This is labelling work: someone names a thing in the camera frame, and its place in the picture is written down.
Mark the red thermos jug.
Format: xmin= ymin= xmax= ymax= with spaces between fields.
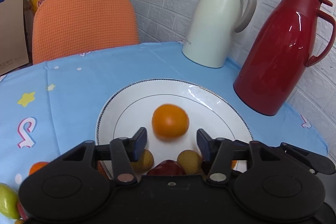
xmin=233 ymin=0 xmax=335 ymax=116

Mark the mandarin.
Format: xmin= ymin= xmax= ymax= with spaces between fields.
xmin=29 ymin=161 xmax=49 ymax=176

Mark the white thermos jug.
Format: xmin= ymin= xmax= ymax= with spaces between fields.
xmin=182 ymin=0 xmax=257 ymax=68

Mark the dark red plum back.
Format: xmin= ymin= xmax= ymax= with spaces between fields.
xmin=17 ymin=202 xmax=29 ymax=221

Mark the dark red plum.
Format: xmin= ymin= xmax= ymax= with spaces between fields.
xmin=17 ymin=202 xmax=29 ymax=221
xmin=147 ymin=160 xmax=186 ymax=176

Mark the blue cartoon tablecloth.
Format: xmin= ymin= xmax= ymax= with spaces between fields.
xmin=0 ymin=41 xmax=329 ymax=224

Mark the brown longan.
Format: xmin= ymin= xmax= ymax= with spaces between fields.
xmin=177 ymin=149 xmax=202 ymax=174
xmin=130 ymin=149 xmax=154 ymax=173

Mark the dark red plum front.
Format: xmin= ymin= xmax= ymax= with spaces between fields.
xmin=147 ymin=160 xmax=186 ymax=176

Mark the green apple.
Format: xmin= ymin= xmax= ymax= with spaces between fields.
xmin=0 ymin=183 xmax=21 ymax=219

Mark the large orange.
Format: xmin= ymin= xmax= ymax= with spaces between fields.
xmin=231 ymin=160 xmax=237 ymax=169
xmin=151 ymin=104 xmax=190 ymax=141

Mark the brown longan front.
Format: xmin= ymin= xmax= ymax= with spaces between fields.
xmin=130 ymin=149 xmax=154 ymax=173

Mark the brown cardboard box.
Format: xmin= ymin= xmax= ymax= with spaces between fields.
xmin=0 ymin=0 xmax=29 ymax=75

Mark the white ceramic plate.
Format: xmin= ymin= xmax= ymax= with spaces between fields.
xmin=96 ymin=79 xmax=253 ymax=174

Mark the orange chair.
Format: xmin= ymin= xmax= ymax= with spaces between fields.
xmin=32 ymin=0 xmax=139 ymax=64

